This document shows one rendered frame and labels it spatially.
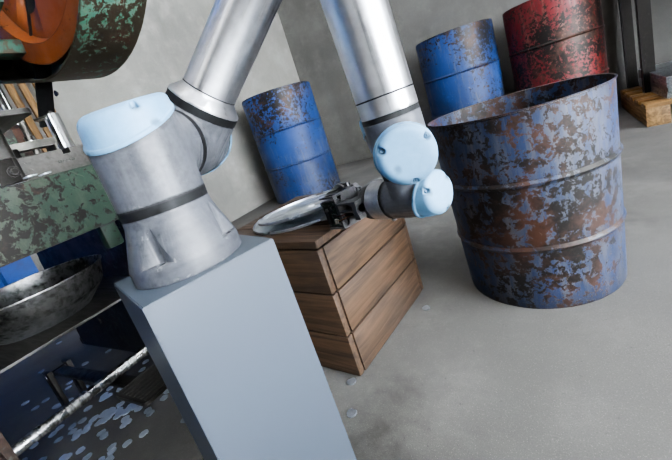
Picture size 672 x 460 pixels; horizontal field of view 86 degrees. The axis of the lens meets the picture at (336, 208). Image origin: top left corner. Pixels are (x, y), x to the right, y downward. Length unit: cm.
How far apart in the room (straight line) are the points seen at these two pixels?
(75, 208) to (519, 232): 102
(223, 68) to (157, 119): 15
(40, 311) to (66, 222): 22
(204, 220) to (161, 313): 12
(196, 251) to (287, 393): 25
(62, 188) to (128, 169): 53
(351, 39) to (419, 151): 15
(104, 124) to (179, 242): 16
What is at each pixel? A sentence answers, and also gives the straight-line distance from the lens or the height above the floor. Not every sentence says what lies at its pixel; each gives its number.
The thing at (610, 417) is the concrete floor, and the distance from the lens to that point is 81.
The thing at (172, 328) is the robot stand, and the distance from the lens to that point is 48.
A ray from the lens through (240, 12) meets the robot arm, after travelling 60.
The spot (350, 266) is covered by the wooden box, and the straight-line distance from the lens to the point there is 85.
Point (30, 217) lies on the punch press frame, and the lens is 99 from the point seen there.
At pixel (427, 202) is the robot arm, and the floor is 42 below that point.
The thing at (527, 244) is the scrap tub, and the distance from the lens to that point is 94.
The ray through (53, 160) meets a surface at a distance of 112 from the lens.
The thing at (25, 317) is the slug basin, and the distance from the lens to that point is 109.
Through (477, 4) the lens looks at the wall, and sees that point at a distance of 367.
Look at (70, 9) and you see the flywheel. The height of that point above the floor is 105.
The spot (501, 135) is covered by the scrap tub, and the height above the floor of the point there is 44.
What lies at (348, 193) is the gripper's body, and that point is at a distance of 74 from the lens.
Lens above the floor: 59
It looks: 14 degrees down
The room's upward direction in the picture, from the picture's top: 18 degrees counter-clockwise
